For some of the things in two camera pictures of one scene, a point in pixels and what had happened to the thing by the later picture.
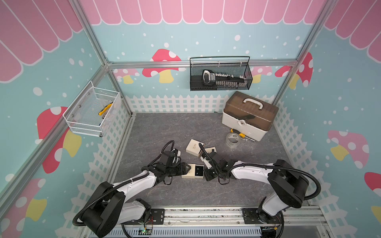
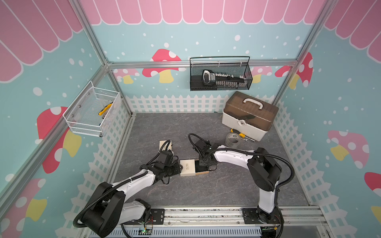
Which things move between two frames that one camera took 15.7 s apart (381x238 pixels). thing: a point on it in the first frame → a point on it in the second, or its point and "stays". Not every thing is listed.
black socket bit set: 210,78 stays
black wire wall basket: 220,73 stays
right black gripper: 207,178 → 200,163
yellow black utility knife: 101,111 stays
